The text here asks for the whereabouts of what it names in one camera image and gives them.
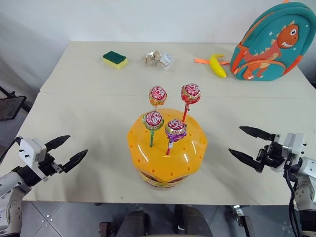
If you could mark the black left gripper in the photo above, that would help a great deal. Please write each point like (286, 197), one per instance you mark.
(48, 166)

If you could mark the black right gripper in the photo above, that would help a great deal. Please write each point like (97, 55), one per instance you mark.
(271, 155)

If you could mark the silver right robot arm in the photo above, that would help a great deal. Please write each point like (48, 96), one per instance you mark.
(306, 169)

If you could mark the orange burger-shaped lollipop holder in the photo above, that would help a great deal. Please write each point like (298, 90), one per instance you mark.
(182, 158)

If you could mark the purple wrapped lollipop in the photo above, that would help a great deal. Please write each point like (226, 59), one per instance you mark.
(175, 129)

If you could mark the red stick lollipop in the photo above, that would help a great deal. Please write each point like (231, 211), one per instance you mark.
(190, 93)

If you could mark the green stick lollipop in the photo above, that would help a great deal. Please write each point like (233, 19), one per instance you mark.
(153, 120)

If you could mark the orange wrapped lollipop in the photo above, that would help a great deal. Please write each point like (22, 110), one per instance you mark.
(158, 96)

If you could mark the black metal stand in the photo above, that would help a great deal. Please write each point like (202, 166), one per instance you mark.
(10, 107)

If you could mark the black metal table leg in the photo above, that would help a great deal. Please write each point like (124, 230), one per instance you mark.
(243, 221)

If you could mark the yellow banana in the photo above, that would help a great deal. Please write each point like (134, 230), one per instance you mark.
(217, 67)

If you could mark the teal dinosaur backpack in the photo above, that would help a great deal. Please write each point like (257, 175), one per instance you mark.
(271, 49)

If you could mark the yellow green sponge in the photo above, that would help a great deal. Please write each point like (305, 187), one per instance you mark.
(115, 60)

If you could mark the clear bag of snacks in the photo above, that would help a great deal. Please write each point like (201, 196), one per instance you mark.
(154, 60)

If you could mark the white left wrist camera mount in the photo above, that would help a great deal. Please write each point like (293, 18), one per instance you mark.
(30, 149)

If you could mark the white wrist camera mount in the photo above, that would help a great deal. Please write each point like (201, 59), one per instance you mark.
(293, 143)
(30, 149)

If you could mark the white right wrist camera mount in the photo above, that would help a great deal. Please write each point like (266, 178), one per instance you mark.
(293, 143)

